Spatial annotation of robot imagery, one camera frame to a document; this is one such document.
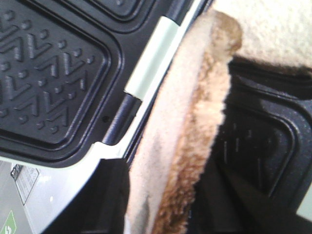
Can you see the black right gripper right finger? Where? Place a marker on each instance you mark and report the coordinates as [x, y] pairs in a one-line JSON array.
[[238, 194]]

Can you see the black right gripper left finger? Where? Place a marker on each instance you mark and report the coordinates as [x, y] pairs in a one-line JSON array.
[[100, 206]]

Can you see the bread slice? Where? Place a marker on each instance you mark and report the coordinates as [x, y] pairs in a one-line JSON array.
[[277, 34], [182, 127]]

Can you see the green breakfast maker lid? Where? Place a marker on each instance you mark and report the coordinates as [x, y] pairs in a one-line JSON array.
[[78, 79]]

